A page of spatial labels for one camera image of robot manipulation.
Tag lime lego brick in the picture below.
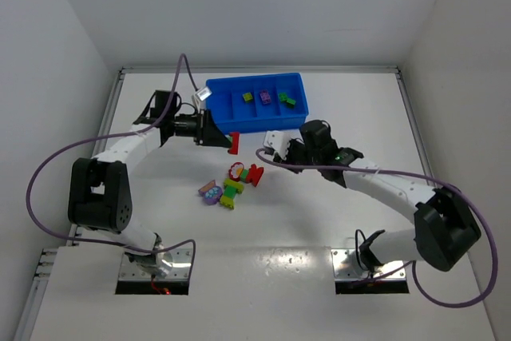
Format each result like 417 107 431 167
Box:
243 93 254 103

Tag purple butterfly lego brick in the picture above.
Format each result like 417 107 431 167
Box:
259 89 271 105

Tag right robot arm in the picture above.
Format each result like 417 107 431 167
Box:
273 120 481 272

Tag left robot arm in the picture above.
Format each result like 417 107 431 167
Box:
68 90 238 270

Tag red flower lego brick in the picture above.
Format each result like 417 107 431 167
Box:
228 162 245 181

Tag red crown lego piece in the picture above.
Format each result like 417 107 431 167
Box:
245 164 264 187

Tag green brick beside flower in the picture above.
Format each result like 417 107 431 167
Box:
240 169 249 183

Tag lime green lego stack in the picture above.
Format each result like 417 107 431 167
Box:
219 178 244 209

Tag blue divided plastic bin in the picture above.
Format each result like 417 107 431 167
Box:
206 73 309 134

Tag purple paw lego brick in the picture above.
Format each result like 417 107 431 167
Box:
198 180 223 205

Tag white front board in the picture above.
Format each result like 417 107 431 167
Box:
31 247 493 340

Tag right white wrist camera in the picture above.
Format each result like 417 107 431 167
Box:
263 130 291 159

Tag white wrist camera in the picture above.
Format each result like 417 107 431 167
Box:
263 130 291 159
193 86 212 103

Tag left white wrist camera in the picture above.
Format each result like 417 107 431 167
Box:
193 86 212 103

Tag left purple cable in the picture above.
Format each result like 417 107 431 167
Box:
26 53 200 274

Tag purple cable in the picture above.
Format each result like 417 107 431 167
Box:
255 148 498 309
26 53 200 274

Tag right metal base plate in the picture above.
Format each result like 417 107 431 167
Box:
331 248 407 281

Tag metal base plate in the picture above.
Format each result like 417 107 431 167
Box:
118 248 192 283
331 248 407 281

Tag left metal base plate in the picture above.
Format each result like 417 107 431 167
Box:
118 248 192 283

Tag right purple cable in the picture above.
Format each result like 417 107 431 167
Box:
255 148 498 309

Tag left aluminium frame rail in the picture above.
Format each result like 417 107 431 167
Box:
11 69 125 341

